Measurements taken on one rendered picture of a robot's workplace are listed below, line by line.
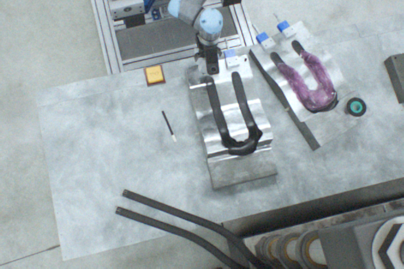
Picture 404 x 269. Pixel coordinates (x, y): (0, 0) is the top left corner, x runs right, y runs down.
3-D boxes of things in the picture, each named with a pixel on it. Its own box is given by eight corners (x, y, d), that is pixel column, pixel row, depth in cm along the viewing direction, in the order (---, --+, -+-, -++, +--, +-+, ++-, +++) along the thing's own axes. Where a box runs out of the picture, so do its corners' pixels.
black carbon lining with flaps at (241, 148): (202, 79, 198) (204, 71, 189) (240, 71, 200) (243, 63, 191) (223, 161, 190) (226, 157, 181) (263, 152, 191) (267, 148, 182)
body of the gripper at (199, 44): (213, 36, 186) (216, 21, 175) (219, 56, 184) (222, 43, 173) (193, 39, 186) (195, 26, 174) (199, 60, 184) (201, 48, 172)
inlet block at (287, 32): (267, 18, 211) (270, 12, 206) (277, 13, 212) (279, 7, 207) (284, 42, 208) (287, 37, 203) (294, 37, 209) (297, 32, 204)
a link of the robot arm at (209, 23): (206, 1, 160) (228, 14, 159) (204, 16, 170) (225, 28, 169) (193, 19, 158) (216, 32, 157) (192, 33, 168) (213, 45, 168)
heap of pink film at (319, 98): (272, 66, 202) (275, 59, 194) (307, 47, 205) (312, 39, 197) (306, 118, 197) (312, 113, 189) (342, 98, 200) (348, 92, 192)
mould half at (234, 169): (184, 74, 206) (185, 63, 193) (243, 62, 208) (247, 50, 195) (213, 190, 194) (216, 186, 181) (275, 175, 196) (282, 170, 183)
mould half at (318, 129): (248, 53, 209) (252, 42, 199) (297, 26, 214) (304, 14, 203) (312, 151, 199) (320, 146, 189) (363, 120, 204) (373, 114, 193)
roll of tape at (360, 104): (365, 103, 194) (368, 100, 191) (361, 121, 192) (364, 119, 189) (345, 97, 194) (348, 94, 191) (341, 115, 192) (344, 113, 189)
